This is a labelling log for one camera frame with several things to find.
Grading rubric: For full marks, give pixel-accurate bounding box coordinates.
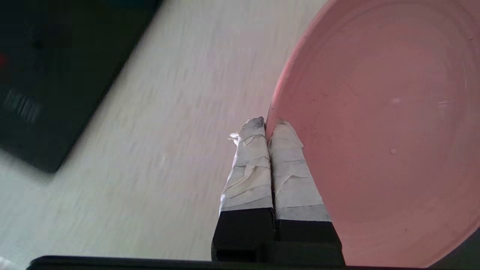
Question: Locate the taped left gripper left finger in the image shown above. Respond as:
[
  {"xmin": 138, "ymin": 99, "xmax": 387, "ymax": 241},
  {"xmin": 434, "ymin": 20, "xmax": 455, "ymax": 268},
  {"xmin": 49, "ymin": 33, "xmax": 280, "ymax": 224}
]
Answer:
[{"xmin": 211, "ymin": 116, "xmax": 277, "ymax": 262}]

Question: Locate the pink round plate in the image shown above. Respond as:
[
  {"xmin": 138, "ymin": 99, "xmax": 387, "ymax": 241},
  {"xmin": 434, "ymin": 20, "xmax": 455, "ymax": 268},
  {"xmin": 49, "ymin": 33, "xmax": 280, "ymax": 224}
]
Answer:
[{"xmin": 265, "ymin": 0, "xmax": 480, "ymax": 269}]

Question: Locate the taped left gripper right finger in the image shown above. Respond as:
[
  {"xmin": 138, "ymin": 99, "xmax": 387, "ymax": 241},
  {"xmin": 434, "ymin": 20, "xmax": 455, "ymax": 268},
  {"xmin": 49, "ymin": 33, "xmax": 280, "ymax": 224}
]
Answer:
[{"xmin": 268, "ymin": 119, "xmax": 345, "ymax": 263}]

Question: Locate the black induction cooktop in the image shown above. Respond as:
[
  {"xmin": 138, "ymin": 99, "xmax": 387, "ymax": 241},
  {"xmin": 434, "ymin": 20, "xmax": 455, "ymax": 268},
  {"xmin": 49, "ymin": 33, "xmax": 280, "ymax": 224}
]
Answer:
[{"xmin": 0, "ymin": 0, "xmax": 164, "ymax": 174}]

